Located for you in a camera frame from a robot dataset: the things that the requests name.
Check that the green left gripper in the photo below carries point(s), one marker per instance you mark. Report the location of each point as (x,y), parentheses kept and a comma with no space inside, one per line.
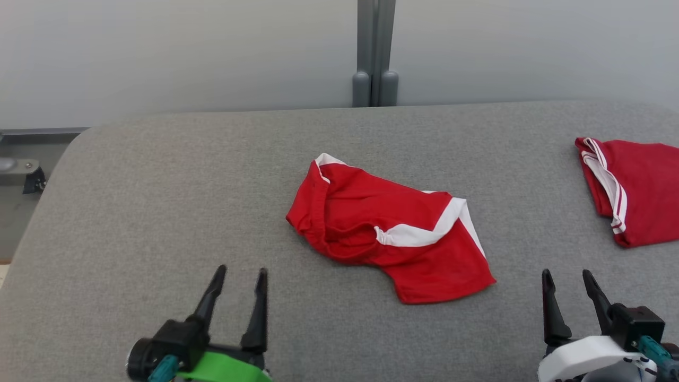
(228,369)

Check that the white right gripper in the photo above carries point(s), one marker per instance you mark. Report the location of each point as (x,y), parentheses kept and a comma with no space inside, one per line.
(578,361)

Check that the red number 23 jersey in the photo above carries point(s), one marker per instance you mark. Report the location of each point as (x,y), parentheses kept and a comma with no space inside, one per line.
(647,185)

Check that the red shorts white trim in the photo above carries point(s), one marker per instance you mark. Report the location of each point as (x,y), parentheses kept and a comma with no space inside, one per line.
(360,212)

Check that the black caster wheel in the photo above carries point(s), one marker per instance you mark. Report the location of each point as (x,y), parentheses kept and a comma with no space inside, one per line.
(34,183)

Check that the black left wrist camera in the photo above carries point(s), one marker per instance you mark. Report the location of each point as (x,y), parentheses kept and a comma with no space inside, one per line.
(175,339)

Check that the grey metal bracket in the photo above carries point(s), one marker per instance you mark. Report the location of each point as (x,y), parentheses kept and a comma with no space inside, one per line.
(16,168)

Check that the grey wall skirting strip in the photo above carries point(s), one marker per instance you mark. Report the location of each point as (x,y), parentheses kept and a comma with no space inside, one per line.
(37,131)

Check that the grey partition frame post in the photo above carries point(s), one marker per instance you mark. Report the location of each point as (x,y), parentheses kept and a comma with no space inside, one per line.
(363,53)
(386,53)

